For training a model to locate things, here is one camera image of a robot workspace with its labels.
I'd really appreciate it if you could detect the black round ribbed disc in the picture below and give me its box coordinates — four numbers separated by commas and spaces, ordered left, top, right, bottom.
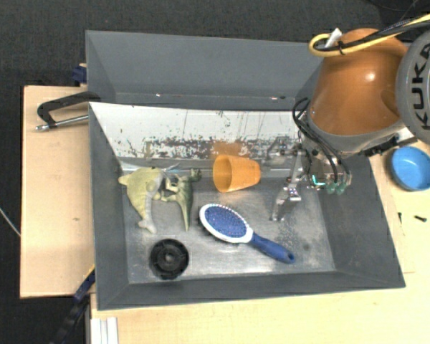
148, 238, 191, 281

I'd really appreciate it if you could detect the orange plastic cup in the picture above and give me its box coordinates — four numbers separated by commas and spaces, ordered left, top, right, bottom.
212, 154, 262, 194

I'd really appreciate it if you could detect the blue and white hairbrush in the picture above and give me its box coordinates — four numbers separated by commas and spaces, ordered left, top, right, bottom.
197, 203, 296, 265

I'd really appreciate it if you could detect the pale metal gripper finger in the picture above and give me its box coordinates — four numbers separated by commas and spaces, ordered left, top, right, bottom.
270, 186, 290, 222
278, 185, 304, 223

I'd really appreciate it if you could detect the pale green toy dinosaur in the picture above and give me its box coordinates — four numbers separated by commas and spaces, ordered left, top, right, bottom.
118, 166, 166, 235

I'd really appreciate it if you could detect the grey metal bin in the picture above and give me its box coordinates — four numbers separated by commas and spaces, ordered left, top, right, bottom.
85, 29, 406, 311

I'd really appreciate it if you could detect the pale wood flat board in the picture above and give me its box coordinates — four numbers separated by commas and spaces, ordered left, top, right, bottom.
19, 85, 96, 299

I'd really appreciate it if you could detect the blue bowl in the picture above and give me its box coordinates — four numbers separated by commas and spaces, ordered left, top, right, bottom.
391, 145, 430, 193

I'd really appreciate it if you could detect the dark green toy dinosaur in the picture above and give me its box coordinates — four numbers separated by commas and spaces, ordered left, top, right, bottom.
160, 168, 204, 233

